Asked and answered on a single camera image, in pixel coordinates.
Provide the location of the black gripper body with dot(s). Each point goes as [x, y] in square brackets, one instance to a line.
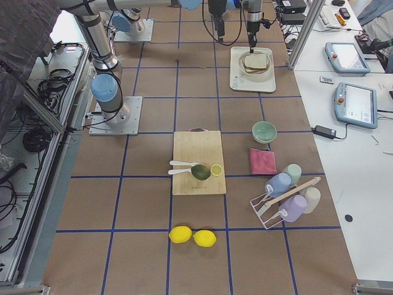
[253, 21]
[214, 7]

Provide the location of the bread slice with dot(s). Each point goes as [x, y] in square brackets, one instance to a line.
[255, 67]
[256, 61]

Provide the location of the cream round plate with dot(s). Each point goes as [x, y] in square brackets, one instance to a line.
[261, 76]

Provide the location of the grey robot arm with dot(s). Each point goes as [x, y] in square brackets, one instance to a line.
[177, 79]

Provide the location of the cream bear tray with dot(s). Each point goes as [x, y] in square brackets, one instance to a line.
[239, 81]

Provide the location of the far teach pendant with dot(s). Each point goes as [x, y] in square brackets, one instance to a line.
[346, 58]

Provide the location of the teach pendant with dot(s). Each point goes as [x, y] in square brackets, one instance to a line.
[346, 58]
[356, 105]

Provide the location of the green bowl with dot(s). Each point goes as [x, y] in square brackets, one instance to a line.
[264, 132]

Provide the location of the black power adapter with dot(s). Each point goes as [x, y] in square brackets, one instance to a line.
[324, 132]

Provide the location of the near teach pendant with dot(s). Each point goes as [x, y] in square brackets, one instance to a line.
[356, 105]

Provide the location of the pink cloth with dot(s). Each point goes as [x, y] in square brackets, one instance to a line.
[262, 162]

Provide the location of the lemon half slice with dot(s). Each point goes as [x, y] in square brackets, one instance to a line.
[216, 169]

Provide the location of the green cup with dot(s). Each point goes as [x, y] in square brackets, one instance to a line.
[295, 172]

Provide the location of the green avocado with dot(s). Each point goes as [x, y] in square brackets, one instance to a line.
[200, 172]

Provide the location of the white plastic spoon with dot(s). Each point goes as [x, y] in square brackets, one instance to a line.
[178, 171]

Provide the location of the blue cup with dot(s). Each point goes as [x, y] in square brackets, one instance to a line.
[278, 185]

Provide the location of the beige cup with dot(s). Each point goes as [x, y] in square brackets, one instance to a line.
[312, 196]

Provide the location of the purple cup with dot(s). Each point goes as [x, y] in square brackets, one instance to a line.
[293, 208]

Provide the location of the yellow lemon right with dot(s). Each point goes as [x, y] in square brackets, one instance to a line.
[205, 238]

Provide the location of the yellow lemon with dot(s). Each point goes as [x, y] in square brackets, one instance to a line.
[180, 234]
[205, 238]

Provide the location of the yellow lemon left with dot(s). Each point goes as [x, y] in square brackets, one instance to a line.
[180, 234]

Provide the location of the aluminium frame post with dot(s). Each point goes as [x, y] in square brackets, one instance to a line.
[305, 32]

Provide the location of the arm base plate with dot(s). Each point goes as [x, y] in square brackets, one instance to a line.
[124, 122]
[128, 32]

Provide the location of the white wire cup rack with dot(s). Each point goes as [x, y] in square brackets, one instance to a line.
[267, 208]

